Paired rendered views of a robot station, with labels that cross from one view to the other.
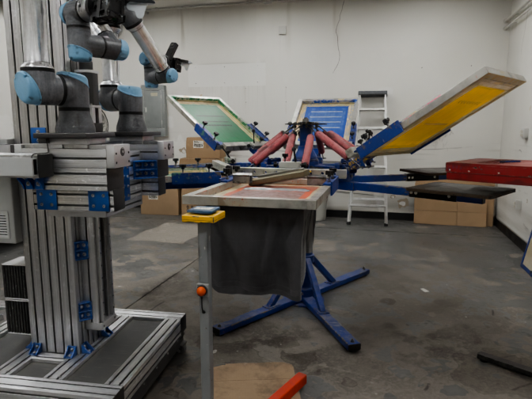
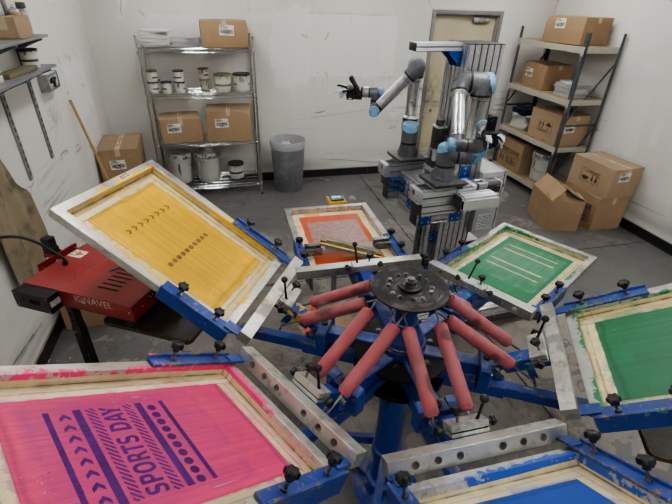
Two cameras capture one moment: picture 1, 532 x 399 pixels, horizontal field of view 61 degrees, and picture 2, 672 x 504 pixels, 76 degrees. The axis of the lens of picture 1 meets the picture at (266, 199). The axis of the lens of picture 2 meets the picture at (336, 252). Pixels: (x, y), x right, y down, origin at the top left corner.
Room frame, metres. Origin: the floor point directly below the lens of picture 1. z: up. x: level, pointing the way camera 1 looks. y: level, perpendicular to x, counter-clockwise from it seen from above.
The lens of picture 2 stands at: (4.30, -1.19, 2.25)
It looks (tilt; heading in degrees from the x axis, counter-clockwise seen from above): 31 degrees down; 151
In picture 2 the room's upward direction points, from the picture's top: 2 degrees clockwise
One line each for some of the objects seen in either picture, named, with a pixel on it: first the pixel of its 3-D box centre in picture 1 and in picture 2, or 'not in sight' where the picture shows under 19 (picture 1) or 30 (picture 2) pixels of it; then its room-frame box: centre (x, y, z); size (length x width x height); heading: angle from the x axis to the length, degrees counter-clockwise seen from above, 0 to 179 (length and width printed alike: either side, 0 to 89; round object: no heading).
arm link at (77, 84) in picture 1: (71, 89); (409, 131); (1.85, 0.77, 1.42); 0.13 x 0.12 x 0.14; 145
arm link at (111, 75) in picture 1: (110, 57); (474, 120); (2.41, 0.79, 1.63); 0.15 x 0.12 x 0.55; 56
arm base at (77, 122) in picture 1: (74, 119); (407, 147); (1.85, 0.76, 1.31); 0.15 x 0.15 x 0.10
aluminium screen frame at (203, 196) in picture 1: (269, 190); (339, 234); (2.26, -0.02, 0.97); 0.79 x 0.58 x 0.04; 165
